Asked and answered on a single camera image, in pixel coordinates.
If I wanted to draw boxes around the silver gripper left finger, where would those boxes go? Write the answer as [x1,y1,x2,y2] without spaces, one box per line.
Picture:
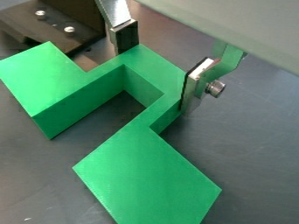
[95,0,139,54]

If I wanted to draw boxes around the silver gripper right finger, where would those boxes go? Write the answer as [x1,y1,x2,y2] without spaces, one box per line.
[179,41,247,114]

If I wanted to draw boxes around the green bridge-shaped block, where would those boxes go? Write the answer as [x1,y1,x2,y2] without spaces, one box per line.
[0,41,223,224]

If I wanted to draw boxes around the black fixture block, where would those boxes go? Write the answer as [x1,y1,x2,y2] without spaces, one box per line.
[0,0,107,55]

